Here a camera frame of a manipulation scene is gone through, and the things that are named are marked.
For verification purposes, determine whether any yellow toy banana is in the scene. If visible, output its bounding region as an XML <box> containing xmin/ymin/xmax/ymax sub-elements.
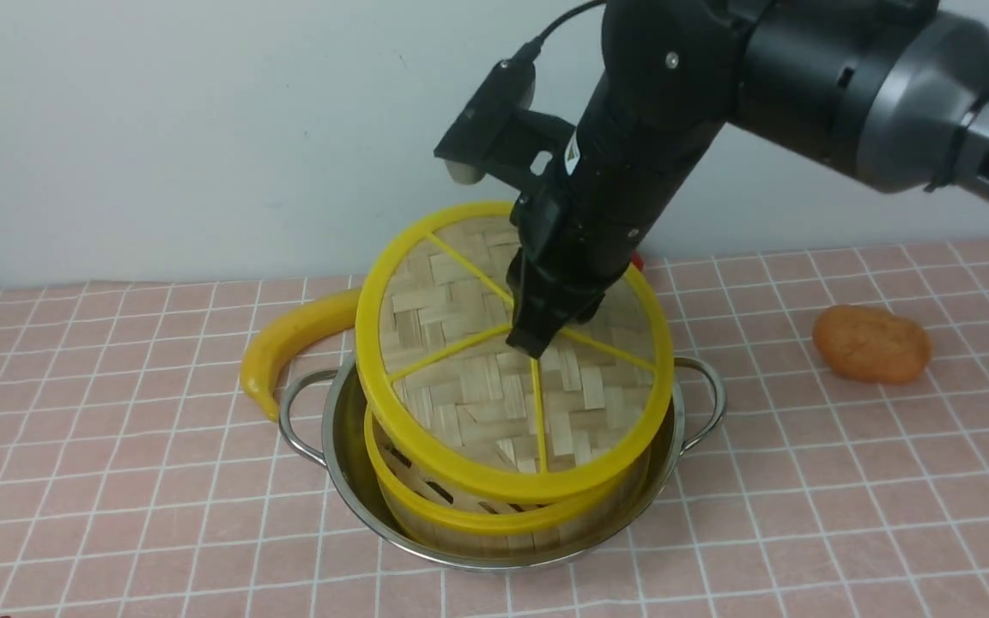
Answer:
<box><xmin>239</xmin><ymin>287</ymin><xmax>361</xmax><ymax>422</ymax></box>

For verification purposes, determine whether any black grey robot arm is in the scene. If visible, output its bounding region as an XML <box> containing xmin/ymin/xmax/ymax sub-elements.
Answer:
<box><xmin>507</xmin><ymin>1</ymin><xmax>989</xmax><ymax>357</ymax></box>

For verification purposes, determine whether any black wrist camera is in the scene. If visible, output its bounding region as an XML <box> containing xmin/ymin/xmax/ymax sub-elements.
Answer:
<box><xmin>434</xmin><ymin>58</ymin><xmax>573</xmax><ymax>198</ymax></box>

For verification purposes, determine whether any yellow bamboo steamer basket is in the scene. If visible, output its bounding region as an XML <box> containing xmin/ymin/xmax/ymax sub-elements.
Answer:
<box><xmin>362</xmin><ymin>411</ymin><xmax>652</xmax><ymax>558</ymax></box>

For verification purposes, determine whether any pink checkered tablecloth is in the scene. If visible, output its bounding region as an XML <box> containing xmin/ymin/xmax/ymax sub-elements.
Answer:
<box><xmin>0</xmin><ymin>239</ymin><xmax>989</xmax><ymax>617</ymax></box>

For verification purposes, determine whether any brown toy potato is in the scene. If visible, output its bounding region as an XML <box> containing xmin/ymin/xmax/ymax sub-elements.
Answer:
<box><xmin>812</xmin><ymin>305</ymin><xmax>931</xmax><ymax>385</ymax></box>

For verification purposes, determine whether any yellow woven steamer lid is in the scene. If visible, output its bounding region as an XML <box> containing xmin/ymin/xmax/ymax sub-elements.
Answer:
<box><xmin>355</xmin><ymin>201</ymin><xmax>674</xmax><ymax>504</ymax></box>

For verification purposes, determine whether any stainless steel pot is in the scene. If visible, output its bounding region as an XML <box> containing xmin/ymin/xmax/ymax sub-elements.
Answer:
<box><xmin>278</xmin><ymin>356</ymin><xmax>727</xmax><ymax>573</ymax></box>

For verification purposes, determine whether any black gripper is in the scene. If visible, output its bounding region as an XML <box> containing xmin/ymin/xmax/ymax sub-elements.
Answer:
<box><xmin>506</xmin><ymin>76</ymin><xmax>723</xmax><ymax>359</ymax></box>

